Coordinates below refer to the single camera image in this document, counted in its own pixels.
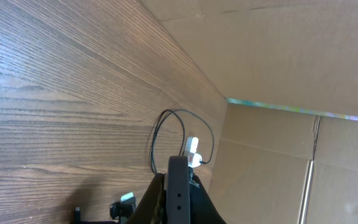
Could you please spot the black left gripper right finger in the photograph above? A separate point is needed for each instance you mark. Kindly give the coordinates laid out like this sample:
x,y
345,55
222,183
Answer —
x,y
202,209

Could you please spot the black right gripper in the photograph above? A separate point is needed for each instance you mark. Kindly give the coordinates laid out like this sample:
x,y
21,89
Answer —
x,y
121,211

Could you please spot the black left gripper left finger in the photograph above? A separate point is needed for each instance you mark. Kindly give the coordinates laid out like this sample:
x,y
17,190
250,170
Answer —
x,y
151,208

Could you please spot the smartphone with light blue screen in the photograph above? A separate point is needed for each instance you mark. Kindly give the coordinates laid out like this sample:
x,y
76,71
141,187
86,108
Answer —
x,y
178,191

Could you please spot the white charger plug adapter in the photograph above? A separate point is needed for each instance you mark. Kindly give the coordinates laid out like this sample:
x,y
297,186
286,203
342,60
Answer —
x,y
194,160

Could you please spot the white power strip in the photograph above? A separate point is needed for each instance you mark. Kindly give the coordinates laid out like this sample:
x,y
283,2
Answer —
x,y
191,145

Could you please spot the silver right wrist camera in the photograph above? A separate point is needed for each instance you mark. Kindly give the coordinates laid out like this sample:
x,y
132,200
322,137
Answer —
x,y
127,196

